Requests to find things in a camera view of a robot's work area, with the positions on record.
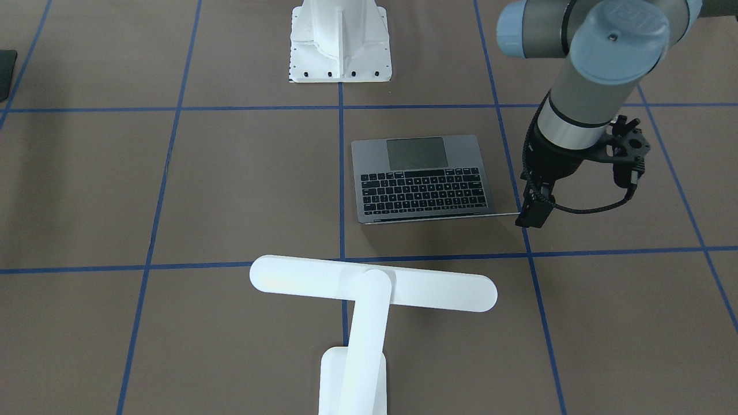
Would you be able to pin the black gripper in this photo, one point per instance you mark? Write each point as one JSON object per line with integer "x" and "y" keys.
{"x": 557, "y": 161}

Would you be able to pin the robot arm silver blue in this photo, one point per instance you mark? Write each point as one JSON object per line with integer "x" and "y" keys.
{"x": 607, "y": 47}

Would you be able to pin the white desk lamp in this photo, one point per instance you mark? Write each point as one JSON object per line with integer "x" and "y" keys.
{"x": 354, "y": 377}

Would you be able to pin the grey laptop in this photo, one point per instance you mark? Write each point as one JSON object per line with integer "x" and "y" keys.
{"x": 420, "y": 179}

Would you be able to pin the black mouse pad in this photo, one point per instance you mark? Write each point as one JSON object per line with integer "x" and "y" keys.
{"x": 7, "y": 68}

